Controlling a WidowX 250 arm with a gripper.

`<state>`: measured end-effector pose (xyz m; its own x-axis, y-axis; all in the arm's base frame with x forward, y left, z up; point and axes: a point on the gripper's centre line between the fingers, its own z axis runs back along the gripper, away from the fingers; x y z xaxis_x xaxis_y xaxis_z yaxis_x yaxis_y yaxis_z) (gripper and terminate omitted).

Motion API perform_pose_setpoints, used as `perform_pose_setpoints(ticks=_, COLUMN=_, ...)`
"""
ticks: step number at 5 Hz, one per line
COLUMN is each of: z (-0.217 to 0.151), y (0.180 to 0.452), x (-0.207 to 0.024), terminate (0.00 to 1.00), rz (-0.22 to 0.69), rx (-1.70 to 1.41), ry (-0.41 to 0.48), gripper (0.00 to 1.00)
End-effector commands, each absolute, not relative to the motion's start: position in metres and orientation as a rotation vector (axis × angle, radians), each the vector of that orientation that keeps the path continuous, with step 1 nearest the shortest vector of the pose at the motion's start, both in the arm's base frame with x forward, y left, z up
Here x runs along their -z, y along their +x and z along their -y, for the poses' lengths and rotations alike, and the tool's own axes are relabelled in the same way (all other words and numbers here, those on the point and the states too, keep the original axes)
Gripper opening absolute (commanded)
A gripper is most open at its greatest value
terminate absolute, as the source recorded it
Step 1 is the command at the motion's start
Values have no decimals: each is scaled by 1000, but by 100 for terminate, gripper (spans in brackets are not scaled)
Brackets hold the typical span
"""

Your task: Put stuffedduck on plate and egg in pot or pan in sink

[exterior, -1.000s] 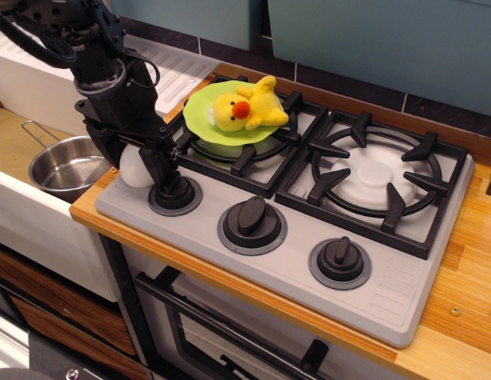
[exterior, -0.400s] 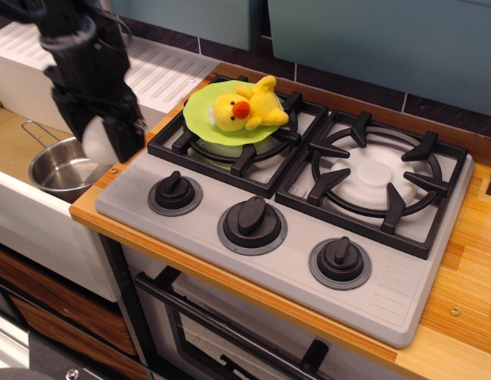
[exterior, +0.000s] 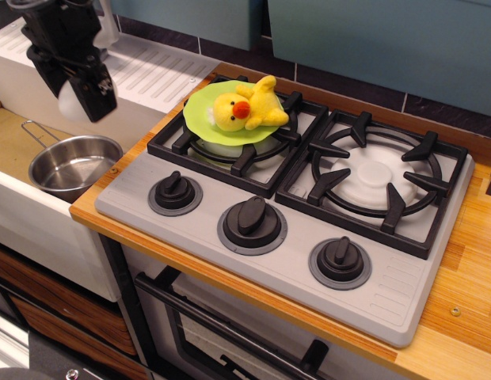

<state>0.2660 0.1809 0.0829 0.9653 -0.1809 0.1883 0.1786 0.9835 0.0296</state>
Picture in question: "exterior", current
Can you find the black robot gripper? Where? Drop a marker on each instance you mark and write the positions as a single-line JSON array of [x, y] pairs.
[[62, 51]]

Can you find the white egg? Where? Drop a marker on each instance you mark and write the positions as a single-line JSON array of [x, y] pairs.
[[69, 105]]

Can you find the yellow stuffed duck toy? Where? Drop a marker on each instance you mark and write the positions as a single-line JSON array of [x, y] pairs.
[[249, 107]]

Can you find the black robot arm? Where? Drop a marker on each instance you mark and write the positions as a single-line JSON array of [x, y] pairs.
[[63, 52]]

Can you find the white toy sink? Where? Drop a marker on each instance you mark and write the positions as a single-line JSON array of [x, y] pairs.
[[150, 78]]

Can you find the stainless steel pot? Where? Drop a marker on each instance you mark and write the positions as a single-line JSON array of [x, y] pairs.
[[69, 167]]

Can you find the light green plastic plate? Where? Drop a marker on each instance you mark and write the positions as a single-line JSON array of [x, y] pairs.
[[199, 119]]

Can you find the grey toy faucet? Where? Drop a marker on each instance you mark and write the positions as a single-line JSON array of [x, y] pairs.
[[109, 32]]

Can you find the black left stove knob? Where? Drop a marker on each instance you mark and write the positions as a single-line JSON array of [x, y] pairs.
[[175, 195]]

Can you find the black stove knob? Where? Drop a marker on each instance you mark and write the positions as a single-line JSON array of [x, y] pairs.
[[175, 195], [252, 227], [340, 264]]

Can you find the black left burner grate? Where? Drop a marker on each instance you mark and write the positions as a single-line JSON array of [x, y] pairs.
[[254, 167]]

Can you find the black burner grate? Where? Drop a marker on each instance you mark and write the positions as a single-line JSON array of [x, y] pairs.
[[254, 167], [381, 182]]

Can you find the wooden drawer front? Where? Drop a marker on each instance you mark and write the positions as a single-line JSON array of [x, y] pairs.
[[66, 300]]

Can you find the black middle stove knob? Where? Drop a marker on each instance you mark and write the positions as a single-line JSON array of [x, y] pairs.
[[252, 227]]

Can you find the grey toy stove top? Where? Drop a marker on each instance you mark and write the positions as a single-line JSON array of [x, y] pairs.
[[388, 306]]

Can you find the toy oven door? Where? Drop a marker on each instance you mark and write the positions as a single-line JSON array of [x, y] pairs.
[[213, 335]]

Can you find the black right stove knob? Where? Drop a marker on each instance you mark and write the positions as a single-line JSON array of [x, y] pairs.
[[340, 264]]

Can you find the black right burner grate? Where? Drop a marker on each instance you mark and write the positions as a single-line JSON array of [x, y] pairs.
[[381, 182]]

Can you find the black oven door handle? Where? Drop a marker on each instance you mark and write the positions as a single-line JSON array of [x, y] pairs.
[[178, 305]]

